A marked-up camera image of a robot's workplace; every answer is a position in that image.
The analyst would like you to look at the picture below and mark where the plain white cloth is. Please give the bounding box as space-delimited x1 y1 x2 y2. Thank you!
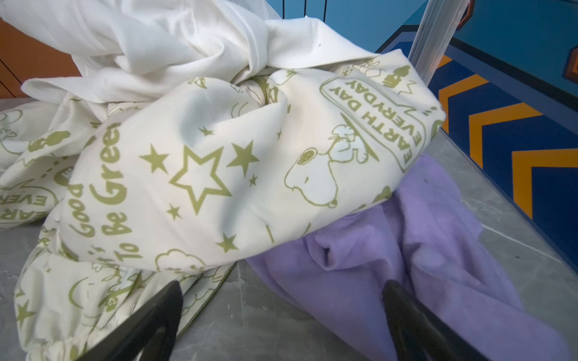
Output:
1 1 370 104

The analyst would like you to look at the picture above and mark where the cream green printed cloth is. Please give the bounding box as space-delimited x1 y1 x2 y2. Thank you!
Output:
1 51 446 360

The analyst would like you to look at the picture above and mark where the purple cloth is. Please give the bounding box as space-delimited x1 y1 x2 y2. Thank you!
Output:
248 156 571 360

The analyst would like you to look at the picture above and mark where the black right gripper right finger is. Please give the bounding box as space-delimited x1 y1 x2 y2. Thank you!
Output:
382 280 487 361

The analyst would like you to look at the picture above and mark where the aluminium corner post right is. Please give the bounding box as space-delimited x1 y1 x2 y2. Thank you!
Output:
408 0 470 85

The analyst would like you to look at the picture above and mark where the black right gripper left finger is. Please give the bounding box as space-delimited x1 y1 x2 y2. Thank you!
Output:
80 281 183 361

